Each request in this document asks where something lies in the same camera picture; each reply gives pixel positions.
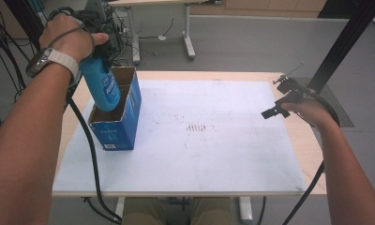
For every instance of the grey computer tower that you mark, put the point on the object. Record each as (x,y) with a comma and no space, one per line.
(117,37)

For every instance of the black metal post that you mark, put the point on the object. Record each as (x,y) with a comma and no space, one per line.
(348,37)
(23,15)

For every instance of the white-legged background desk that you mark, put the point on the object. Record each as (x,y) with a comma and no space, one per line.
(188,37)

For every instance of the person's left hand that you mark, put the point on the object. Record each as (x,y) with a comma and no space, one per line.
(67,37)

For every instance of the blue plastic bottle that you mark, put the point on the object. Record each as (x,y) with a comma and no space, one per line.
(99,87)

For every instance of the person's right hand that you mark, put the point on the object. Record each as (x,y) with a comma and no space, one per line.
(313,114)

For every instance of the light wooden table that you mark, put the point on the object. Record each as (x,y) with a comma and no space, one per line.
(207,75)

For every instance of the white table mat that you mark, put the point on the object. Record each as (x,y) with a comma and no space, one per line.
(207,156)

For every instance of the person's right leg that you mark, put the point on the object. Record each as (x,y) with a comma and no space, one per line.
(207,212)

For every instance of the white scrap on floor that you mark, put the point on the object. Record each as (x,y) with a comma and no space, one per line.
(162,37)

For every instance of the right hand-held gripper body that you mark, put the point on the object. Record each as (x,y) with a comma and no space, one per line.
(292,90)

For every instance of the blue cardboard box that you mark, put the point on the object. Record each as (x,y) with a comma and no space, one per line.
(120,131)

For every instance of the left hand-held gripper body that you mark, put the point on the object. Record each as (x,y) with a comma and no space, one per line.
(96,17)

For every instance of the person's leg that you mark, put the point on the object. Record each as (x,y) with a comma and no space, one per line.
(143,212)
(207,212)

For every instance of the person's left leg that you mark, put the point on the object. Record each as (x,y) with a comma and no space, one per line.
(143,212)

